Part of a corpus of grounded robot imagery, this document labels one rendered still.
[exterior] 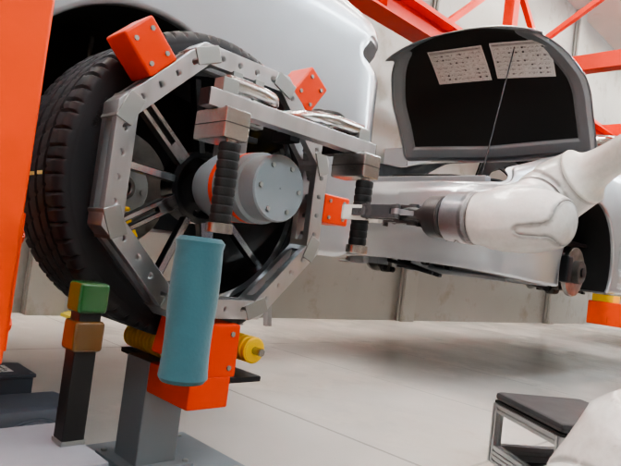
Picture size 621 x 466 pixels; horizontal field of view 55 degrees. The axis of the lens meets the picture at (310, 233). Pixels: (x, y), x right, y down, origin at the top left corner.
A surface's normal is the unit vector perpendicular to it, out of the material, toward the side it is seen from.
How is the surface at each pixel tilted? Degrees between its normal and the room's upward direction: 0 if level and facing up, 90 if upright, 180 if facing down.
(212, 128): 90
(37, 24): 90
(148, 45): 90
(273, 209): 90
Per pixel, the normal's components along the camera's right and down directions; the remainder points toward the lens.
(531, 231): -0.56, 0.34
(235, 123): 0.70, 0.06
